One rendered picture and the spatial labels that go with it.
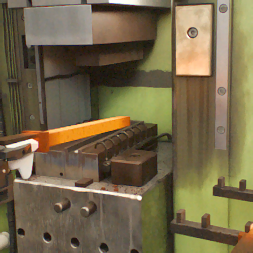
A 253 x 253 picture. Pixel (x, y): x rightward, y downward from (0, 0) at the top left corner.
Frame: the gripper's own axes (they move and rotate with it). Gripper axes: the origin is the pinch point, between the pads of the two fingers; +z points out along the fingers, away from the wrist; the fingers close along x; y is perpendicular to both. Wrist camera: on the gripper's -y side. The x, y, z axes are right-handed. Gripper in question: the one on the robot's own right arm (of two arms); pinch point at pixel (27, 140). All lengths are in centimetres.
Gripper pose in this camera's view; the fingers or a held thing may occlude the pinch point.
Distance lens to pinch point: 80.2
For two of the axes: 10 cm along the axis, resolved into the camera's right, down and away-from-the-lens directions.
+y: 0.2, 9.9, 1.7
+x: 9.0, 0.6, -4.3
